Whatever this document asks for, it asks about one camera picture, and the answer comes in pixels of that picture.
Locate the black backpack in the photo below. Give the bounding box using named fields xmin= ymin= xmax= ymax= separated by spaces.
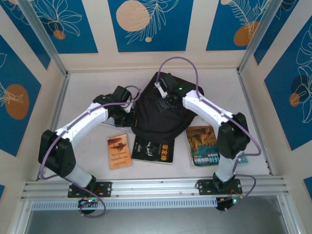
xmin=131 ymin=72 xmax=205 ymax=141

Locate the orange paperback book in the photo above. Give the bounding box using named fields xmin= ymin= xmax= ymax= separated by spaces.
xmin=107 ymin=133 xmax=133 ymax=171

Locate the teal orange cave landscape book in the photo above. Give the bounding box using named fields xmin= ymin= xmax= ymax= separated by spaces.
xmin=185 ymin=125 xmax=249 ymax=168

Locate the black book yellow title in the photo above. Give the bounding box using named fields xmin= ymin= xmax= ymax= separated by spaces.
xmin=131 ymin=136 xmax=175 ymax=166

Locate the left controller board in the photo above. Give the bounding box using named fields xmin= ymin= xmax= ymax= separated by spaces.
xmin=78 ymin=197 xmax=99 ymax=208

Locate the controller board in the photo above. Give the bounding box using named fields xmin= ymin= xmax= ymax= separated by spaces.
xmin=78 ymin=197 xmax=99 ymax=208
xmin=216 ymin=197 xmax=242 ymax=212

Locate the right controller board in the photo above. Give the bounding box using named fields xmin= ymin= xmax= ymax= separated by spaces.
xmin=216 ymin=197 xmax=242 ymax=212

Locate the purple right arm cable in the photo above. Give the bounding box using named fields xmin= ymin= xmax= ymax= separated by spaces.
xmin=156 ymin=56 xmax=262 ymax=213

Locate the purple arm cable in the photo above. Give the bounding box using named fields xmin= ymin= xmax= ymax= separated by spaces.
xmin=156 ymin=56 xmax=262 ymax=213
xmin=39 ymin=85 xmax=142 ymax=218

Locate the aluminium side rail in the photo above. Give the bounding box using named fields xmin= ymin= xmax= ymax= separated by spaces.
xmin=36 ymin=73 xmax=71 ymax=181
xmin=237 ymin=69 xmax=273 ymax=176

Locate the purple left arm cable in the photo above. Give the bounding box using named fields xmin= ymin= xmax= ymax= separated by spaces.
xmin=39 ymin=85 xmax=142 ymax=218

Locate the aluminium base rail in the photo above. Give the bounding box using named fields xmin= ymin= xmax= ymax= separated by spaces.
xmin=20 ymin=176 xmax=291 ymax=201

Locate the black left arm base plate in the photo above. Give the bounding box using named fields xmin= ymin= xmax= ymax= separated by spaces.
xmin=67 ymin=180 xmax=113 ymax=198

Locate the aluminium frame post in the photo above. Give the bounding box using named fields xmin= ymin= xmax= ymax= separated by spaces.
xmin=18 ymin=0 xmax=69 ymax=78
xmin=237 ymin=0 xmax=286 ymax=74

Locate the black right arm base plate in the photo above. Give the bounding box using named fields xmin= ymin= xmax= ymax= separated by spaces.
xmin=196 ymin=178 xmax=243 ymax=195

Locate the white slotted cable duct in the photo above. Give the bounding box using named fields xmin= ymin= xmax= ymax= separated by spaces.
xmin=31 ymin=197 xmax=217 ymax=210

